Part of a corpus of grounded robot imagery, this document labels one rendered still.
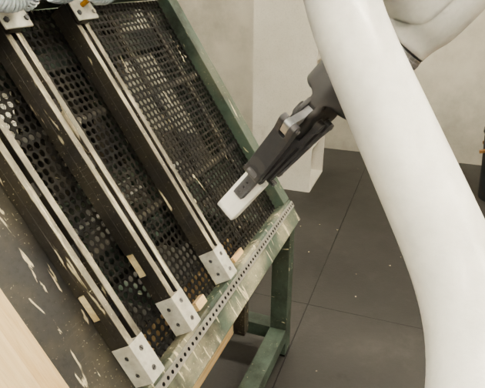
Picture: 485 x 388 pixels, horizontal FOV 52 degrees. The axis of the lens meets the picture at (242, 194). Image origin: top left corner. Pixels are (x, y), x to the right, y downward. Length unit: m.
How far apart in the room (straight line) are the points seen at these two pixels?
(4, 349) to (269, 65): 3.77
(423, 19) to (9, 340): 1.06
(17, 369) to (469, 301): 1.07
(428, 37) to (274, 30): 4.06
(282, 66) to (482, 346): 4.32
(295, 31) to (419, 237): 4.22
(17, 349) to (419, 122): 1.08
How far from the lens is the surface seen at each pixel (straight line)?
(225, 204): 0.66
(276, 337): 2.73
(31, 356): 1.29
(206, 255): 1.80
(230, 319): 1.79
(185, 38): 2.39
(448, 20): 0.54
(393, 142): 0.35
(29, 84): 1.55
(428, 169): 0.35
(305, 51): 4.53
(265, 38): 4.61
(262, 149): 0.58
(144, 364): 1.43
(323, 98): 0.56
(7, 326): 1.28
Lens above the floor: 1.91
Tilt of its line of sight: 24 degrees down
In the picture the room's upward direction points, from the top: straight up
